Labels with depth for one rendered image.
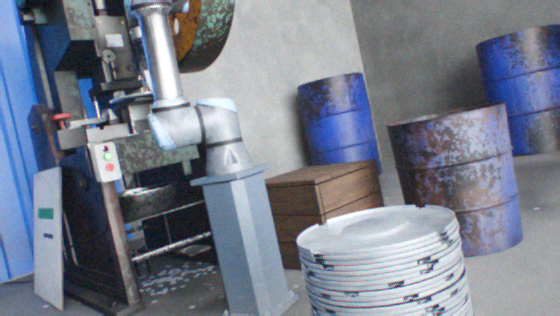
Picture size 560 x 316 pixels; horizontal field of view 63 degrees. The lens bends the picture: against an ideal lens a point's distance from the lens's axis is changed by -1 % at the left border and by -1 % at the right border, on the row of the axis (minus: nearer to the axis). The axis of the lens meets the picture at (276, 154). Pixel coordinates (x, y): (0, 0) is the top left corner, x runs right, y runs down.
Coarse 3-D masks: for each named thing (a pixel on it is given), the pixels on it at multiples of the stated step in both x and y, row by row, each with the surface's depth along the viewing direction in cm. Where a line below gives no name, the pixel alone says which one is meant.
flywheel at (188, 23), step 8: (192, 0) 210; (200, 0) 199; (192, 8) 211; (168, 16) 227; (176, 16) 222; (184, 16) 217; (192, 16) 212; (184, 24) 218; (192, 24) 207; (184, 32) 220; (192, 32) 208; (176, 40) 226; (184, 40) 214; (192, 40) 210; (176, 48) 228; (184, 48) 216; (176, 56) 222; (184, 56) 217
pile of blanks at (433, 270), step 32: (320, 256) 77; (352, 256) 72; (384, 256) 71; (416, 256) 71; (448, 256) 73; (320, 288) 80; (352, 288) 73; (384, 288) 73; (416, 288) 71; (448, 288) 74
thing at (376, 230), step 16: (384, 208) 98; (400, 208) 96; (416, 208) 93; (432, 208) 90; (336, 224) 94; (352, 224) 89; (368, 224) 86; (384, 224) 84; (400, 224) 81; (416, 224) 81; (432, 224) 79; (448, 224) 75; (304, 240) 87; (320, 240) 84; (336, 240) 82; (352, 240) 80; (368, 240) 78; (384, 240) 76; (400, 240) 74; (416, 240) 71
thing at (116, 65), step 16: (112, 16) 195; (112, 32) 195; (128, 32) 200; (112, 48) 194; (128, 48) 199; (96, 64) 195; (112, 64) 190; (128, 64) 195; (96, 80) 198; (112, 80) 192; (128, 80) 198
